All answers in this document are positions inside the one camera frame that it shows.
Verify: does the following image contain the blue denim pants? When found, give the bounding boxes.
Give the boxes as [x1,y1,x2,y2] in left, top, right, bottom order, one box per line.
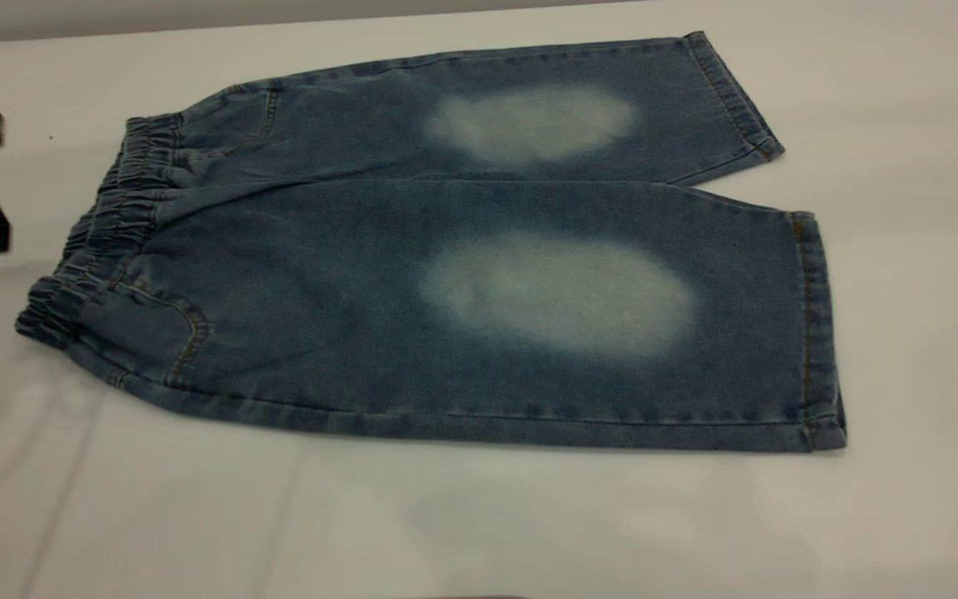
[15,32,848,454]

